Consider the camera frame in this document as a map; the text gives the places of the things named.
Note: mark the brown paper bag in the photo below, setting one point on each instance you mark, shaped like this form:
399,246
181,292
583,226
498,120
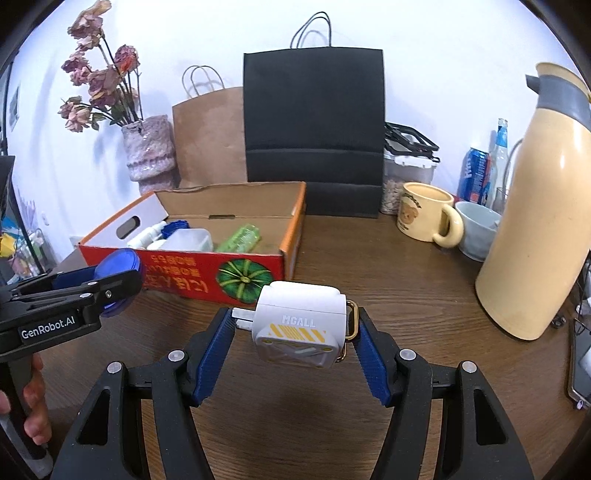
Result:
209,133

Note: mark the cluttered storage shelf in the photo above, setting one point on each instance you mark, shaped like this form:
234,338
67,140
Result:
25,253

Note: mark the yellow thermos jug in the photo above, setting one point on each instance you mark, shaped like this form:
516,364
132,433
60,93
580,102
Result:
544,234

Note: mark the clear bottle blue label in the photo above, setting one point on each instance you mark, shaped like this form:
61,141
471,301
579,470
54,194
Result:
499,154

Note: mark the translucent square plastic bottle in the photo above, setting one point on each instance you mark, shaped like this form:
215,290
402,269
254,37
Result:
189,240

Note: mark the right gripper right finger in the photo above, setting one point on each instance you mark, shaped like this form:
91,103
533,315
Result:
374,349

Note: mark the green spray bottle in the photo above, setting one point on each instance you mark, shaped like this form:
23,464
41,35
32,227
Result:
242,241

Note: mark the red cardboard box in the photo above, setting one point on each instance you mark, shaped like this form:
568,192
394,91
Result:
220,243

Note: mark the pink ceramic vase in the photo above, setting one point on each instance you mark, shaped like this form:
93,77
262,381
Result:
150,154

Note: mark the black paper bag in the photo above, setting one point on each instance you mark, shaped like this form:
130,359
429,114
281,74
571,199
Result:
317,115

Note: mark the dried rose bouquet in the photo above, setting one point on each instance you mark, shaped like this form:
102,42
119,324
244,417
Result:
111,77

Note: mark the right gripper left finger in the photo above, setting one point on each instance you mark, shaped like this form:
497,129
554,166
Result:
208,354

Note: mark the white power adapter plug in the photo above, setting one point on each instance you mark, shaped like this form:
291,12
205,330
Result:
300,324

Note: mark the clear food storage container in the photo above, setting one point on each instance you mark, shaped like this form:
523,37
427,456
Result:
409,156

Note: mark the person's left hand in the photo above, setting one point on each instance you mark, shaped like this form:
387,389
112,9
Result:
37,426

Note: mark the yellow bear mug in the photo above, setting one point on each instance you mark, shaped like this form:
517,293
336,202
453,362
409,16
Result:
427,214

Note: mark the blue soda can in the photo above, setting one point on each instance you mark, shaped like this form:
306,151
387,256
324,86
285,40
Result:
473,176

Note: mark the smartphone on table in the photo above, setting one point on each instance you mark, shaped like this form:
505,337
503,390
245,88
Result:
578,386

